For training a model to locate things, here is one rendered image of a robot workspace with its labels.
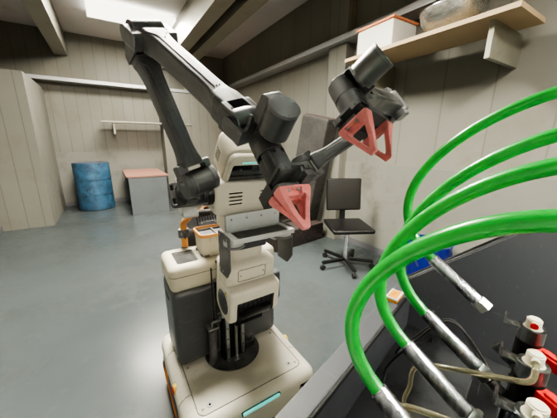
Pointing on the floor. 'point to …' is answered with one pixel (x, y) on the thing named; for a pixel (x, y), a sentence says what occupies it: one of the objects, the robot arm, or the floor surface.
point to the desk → (147, 190)
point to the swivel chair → (343, 187)
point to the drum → (94, 185)
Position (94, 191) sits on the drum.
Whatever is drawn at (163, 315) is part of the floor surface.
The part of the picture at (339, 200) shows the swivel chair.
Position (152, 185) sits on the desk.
